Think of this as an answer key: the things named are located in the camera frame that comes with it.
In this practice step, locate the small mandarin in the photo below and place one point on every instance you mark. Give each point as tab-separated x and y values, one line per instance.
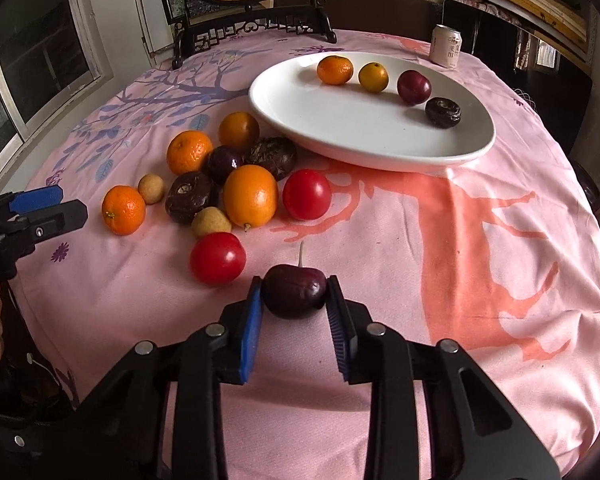
123	210

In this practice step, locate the round orange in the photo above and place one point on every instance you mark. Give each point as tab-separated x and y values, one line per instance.
238	130

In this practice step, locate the dark purple plum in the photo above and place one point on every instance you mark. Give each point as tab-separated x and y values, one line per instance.
223	162

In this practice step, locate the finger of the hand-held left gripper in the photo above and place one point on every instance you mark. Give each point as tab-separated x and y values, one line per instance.
36	199
55	218

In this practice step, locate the dark chair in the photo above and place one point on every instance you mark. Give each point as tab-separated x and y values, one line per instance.
597	220

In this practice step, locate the large oval orange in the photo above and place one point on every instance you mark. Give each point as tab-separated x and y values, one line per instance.
250	195

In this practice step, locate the dark wrinkled passion fruit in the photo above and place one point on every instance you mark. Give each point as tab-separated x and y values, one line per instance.
189	197
272	155

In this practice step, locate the white drink can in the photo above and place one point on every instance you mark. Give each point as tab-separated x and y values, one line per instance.
445	46

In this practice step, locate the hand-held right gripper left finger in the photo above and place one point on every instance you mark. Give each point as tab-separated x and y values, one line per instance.
249	332

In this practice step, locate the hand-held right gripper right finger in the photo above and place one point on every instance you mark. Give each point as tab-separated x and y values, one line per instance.
338	332

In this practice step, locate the white oval plate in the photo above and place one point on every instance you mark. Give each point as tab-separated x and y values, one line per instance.
365	125

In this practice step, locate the dimpled mandarin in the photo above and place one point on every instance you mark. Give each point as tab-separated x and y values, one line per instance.
188	152

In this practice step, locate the red tomato right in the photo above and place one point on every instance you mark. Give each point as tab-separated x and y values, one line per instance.
306	194

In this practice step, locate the small dark passion fruit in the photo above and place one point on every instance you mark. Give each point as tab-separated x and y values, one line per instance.
443	111

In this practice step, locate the pink printed tablecloth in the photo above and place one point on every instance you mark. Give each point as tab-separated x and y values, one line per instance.
430	260

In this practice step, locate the tan longan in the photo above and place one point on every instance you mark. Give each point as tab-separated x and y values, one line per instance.
151	188
210	224

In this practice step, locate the dark red plum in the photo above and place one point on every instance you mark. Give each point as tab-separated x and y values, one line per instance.
414	87

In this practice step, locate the white framed window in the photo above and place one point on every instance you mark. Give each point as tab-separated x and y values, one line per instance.
35	55

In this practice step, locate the dark red cherry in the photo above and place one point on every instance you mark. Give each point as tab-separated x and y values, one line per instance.
295	294

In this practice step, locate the small yellow orange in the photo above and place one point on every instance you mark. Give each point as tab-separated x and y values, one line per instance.
373	76

